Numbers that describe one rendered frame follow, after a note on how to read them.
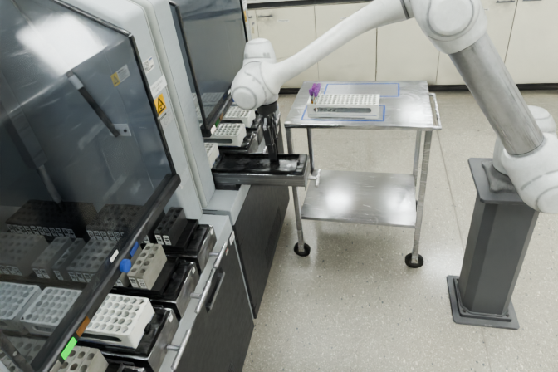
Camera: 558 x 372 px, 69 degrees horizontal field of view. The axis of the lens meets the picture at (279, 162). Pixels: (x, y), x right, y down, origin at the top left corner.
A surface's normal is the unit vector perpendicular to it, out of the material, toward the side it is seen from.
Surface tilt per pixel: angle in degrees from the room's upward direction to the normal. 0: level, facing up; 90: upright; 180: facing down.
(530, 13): 90
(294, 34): 90
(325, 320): 0
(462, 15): 85
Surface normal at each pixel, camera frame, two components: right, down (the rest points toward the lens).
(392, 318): -0.11, -0.82
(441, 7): -0.18, 0.53
